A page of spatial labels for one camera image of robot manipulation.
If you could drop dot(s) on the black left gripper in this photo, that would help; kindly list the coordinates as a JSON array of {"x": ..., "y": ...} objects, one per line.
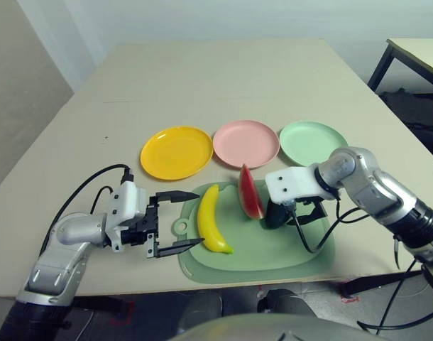
[{"x": 142, "y": 231}]

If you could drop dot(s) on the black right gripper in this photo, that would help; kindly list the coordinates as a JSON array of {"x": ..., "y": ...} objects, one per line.
[{"x": 316, "y": 206}]

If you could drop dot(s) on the yellow toy banana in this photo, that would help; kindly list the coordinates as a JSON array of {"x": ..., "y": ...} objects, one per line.
[{"x": 207, "y": 216}]

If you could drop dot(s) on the dark green avocado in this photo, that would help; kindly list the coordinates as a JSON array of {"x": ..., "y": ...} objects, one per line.
[{"x": 273, "y": 218}]

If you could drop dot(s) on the red watermelon slice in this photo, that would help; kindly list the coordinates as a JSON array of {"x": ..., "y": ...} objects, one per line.
[{"x": 250, "y": 199}]

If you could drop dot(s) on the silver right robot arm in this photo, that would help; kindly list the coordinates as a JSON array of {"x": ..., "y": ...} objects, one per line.
[{"x": 379, "y": 192}]

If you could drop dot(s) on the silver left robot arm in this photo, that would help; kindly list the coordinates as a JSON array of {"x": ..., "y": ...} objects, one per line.
[{"x": 53, "y": 270}]

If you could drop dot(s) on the green silicone cutting mat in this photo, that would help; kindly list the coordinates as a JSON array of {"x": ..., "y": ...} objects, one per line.
[{"x": 255, "y": 248}]

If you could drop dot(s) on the yellow plate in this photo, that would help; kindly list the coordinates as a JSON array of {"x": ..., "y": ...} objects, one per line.
[{"x": 177, "y": 152}]

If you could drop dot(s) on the mint green plate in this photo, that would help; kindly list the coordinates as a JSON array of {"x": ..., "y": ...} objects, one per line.
[{"x": 308, "y": 142}]

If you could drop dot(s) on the red floor tape mark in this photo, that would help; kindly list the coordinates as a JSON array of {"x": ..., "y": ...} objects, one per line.
[{"x": 350, "y": 300}]

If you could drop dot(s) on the pink plate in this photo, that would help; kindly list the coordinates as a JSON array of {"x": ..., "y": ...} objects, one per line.
[{"x": 245, "y": 142}]

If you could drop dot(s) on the beige table with black legs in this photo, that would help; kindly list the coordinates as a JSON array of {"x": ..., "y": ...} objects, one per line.
[{"x": 415, "y": 57}]

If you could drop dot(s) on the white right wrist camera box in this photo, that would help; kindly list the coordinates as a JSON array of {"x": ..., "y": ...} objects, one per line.
[{"x": 294, "y": 181}]

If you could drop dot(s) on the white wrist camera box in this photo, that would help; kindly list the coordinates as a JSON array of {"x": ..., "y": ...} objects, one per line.
[
  {"x": 126, "y": 206},
  {"x": 294, "y": 181}
]

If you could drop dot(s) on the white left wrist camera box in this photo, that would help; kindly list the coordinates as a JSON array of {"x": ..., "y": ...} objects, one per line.
[{"x": 126, "y": 206}]

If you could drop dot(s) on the black table frame bar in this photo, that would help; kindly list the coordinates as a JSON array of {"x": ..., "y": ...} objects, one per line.
[{"x": 379, "y": 284}]

